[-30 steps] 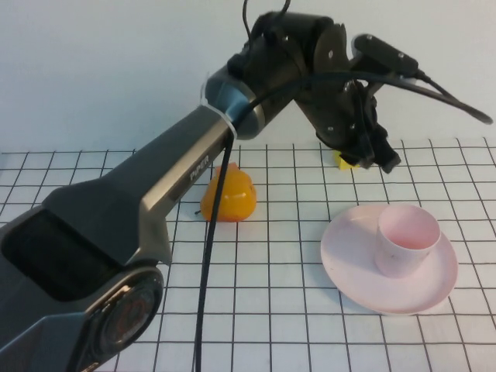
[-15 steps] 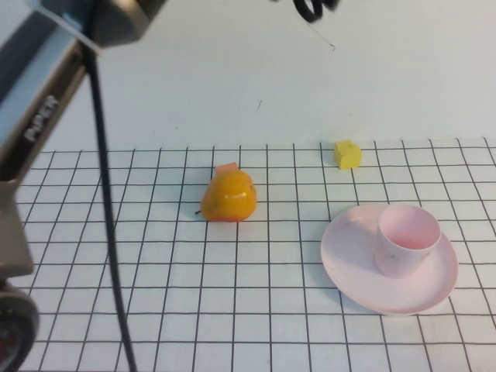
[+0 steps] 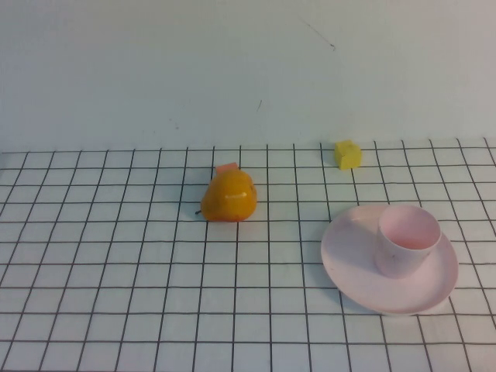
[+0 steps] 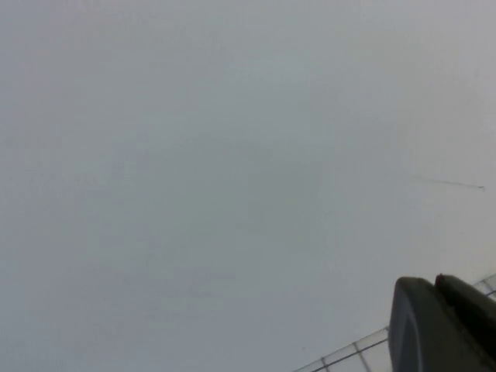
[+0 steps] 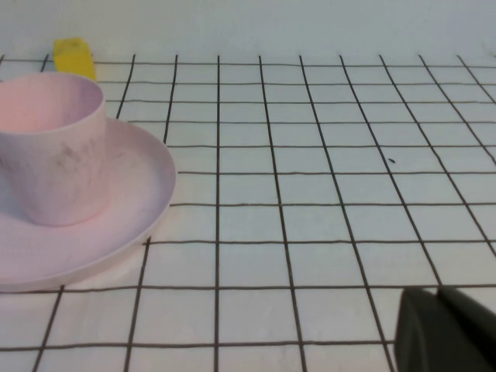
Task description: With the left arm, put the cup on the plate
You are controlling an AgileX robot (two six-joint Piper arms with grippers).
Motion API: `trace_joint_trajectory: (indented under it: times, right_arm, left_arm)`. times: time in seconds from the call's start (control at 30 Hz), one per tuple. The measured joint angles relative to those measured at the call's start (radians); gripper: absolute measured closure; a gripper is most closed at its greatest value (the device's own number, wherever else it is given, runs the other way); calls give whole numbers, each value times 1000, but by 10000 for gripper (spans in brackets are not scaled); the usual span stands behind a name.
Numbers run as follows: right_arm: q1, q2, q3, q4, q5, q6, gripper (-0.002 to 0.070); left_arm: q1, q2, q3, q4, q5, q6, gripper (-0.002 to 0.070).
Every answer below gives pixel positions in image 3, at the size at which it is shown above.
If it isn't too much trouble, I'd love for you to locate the orange toy pear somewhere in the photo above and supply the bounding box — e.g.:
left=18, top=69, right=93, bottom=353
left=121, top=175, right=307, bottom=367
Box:
left=195, top=169, right=259, bottom=223

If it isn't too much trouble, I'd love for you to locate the yellow foam block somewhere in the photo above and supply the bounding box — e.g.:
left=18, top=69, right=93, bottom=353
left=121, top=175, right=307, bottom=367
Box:
left=334, top=139, right=363, bottom=171

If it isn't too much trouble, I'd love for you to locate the pink plastic cup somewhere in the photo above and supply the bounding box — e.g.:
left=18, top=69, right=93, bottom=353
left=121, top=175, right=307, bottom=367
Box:
left=373, top=205, right=443, bottom=279

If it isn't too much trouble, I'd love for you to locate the pink plastic plate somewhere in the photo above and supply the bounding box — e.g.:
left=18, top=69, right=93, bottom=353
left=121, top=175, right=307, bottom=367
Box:
left=320, top=204, right=460, bottom=317

